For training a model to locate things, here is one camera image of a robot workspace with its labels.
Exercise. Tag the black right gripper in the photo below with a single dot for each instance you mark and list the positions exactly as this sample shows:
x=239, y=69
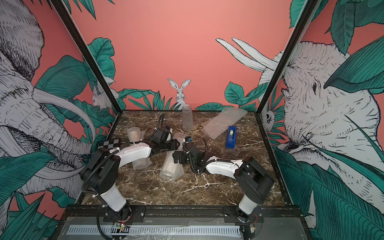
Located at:
x=182, y=154

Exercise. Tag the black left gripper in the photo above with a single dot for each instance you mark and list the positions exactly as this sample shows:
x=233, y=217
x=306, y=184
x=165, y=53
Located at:
x=175, y=146

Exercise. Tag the bubble wrap pile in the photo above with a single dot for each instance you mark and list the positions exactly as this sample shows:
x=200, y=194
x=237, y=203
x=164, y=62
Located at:
x=171, y=171

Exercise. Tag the bubble wrap sheet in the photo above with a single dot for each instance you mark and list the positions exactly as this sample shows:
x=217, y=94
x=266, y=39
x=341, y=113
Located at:
x=219, y=124
x=135, y=134

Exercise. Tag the clear textured glass vase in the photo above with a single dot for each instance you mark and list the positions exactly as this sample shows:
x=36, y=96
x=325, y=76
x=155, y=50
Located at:
x=187, y=118

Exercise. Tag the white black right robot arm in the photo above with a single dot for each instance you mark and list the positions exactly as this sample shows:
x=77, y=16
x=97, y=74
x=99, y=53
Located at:
x=252, y=177

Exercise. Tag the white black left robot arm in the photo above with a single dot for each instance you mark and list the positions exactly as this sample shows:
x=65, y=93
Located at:
x=100, y=174

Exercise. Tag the blue tape dispenser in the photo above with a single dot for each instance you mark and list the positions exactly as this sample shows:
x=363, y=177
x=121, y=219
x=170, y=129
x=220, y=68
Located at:
x=231, y=137

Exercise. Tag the black white checkerboard card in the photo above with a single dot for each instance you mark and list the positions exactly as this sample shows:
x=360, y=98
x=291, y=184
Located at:
x=110, y=144

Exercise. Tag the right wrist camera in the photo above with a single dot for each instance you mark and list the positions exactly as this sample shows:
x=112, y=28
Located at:
x=188, y=141

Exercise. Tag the black front mounting rail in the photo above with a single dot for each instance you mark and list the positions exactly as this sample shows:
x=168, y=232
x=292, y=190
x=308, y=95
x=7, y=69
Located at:
x=228, y=213

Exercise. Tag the white slotted cable duct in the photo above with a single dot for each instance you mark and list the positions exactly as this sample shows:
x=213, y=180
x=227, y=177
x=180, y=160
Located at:
x=141, y=230

